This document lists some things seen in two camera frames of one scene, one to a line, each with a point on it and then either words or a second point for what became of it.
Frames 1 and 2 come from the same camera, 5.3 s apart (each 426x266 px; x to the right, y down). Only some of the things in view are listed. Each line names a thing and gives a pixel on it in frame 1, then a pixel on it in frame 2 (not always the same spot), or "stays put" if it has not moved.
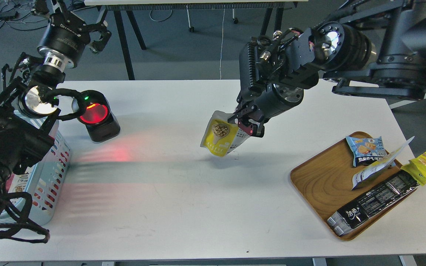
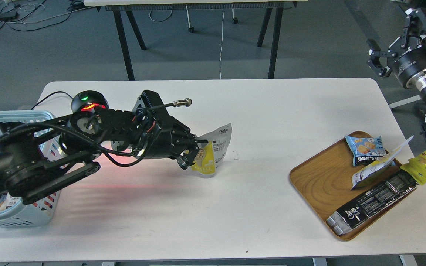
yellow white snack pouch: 222,137 to 211,154
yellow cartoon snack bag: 423,168 stays put
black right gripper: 262,103 to 416,69
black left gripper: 66,37 to 166,137
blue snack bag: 366,151 stays put
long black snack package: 340,221 stays put
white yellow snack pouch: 377,170 stays put
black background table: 111,6 stays put
